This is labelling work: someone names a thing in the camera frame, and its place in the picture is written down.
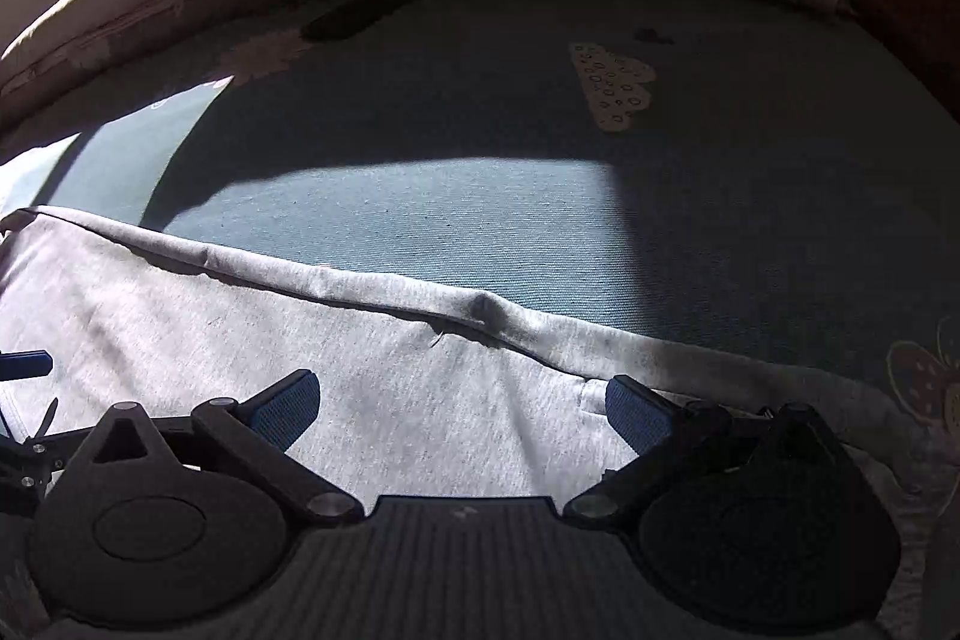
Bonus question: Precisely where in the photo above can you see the grey sweatpants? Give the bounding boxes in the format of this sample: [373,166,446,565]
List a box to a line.
[2,208,958,638]

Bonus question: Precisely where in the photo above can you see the teal floral bed sheet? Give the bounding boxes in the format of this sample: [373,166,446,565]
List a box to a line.
[0,0,960,431]

